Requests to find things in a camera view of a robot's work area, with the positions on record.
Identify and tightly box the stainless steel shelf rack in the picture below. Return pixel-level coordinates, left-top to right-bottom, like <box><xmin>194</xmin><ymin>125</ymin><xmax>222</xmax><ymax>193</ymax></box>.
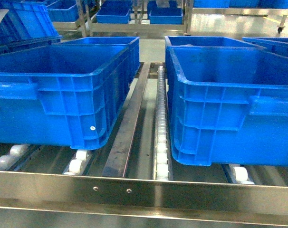
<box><xmin>0</xmin><ymin>60</ymin><xmax>288</xmax><ymax>228</ymax></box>

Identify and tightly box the tilted blue bin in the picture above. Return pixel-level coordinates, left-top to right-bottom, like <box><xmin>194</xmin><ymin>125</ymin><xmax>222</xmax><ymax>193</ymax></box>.
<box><xmin>0</xmin><ymin>0</ymin><xmax>61</xmax><ymax>46</ymax></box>

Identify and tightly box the blue bin rear left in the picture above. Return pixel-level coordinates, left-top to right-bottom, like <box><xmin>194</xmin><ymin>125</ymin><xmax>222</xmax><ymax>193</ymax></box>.
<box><xmin>61</xmin><ymin>37</ymin><xmax>141</xmax><ymax>83</ymax></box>

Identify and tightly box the blue bin front left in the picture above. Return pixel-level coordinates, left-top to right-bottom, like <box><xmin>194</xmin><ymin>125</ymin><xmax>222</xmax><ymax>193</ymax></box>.
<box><xmin>0</xmin><ymin>44</ymin><xmax>130</xmax><ymax>150</ymax></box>

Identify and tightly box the blue bin far right rear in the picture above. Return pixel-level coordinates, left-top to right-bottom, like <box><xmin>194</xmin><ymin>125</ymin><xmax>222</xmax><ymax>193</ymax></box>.
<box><xmin>242</xmin><ymin>37</ymin><xmax>288</xmax><ymax>57</ymax></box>

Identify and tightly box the blue bin front right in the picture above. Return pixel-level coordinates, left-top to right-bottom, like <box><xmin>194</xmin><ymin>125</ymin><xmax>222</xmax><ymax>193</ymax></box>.
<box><xmin>167</xmin><ymin>47</ymin><xmax>288</xmax><ymax>167</ymax></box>

